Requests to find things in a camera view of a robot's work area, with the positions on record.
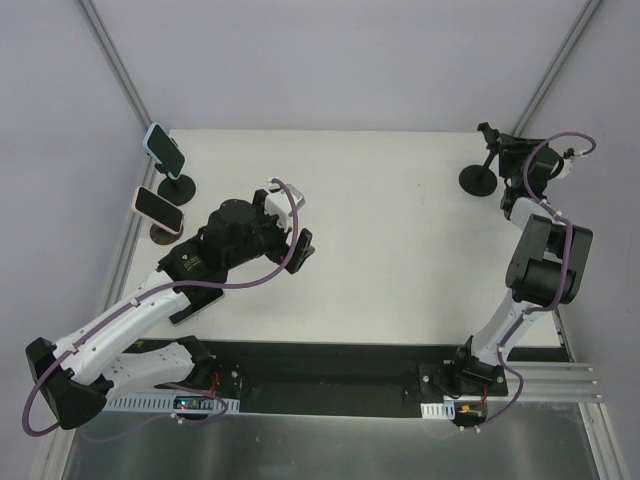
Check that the black tall corner phone stand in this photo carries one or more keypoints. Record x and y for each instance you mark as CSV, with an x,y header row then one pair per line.
x,y
479,180

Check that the right white cable duct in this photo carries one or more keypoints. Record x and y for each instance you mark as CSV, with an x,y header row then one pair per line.
x,y
438,411

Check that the pink case phone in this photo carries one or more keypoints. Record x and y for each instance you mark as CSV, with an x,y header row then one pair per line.
x,y
158,210

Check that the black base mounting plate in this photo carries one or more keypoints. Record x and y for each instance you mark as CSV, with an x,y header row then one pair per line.
x,y
360,380

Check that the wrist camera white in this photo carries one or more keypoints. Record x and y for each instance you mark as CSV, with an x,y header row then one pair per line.
x,y
564,166
277,203

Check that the black round base phone stand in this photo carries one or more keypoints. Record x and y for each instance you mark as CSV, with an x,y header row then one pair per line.
x,y
177,191

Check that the aluminium frame post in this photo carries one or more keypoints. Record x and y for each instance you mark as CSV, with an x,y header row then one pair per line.
x,y
558,63
114,61

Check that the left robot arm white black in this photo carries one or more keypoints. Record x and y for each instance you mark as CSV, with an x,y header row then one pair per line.
x,y
243,245

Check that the black stand with brown base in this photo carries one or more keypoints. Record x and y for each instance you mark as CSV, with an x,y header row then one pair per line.
x,y
162,237

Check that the left aluminium frame post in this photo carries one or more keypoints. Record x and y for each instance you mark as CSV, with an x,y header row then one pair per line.
x,y
114,61

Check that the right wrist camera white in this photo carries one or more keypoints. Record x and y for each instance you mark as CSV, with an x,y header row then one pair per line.
x,y
564,166

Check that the white cable duct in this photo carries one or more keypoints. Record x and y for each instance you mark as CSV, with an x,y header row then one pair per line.
x,y
171,403
438,411

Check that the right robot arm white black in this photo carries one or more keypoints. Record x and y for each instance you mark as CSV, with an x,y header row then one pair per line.
x,y
548,264

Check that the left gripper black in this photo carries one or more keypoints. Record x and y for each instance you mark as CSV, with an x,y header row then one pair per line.
x,y
288,248

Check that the light blue case phone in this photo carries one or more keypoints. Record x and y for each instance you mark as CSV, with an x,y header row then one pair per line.
x,y
164,151

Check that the right aluminium frame post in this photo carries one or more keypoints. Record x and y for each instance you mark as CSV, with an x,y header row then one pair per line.
x,y
558,63

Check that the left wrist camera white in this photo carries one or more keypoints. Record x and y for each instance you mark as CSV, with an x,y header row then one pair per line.
x,y
277,203

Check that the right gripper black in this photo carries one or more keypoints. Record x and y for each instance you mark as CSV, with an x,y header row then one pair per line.
x,y
507,151

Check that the aluminium front rail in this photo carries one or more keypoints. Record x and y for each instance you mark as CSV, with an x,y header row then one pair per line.
x,y
558,382

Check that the green case phone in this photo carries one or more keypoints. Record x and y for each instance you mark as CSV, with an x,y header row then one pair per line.
x,y
198,299

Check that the left white cable duct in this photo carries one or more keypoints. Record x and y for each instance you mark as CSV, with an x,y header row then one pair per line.
x,y
171,403

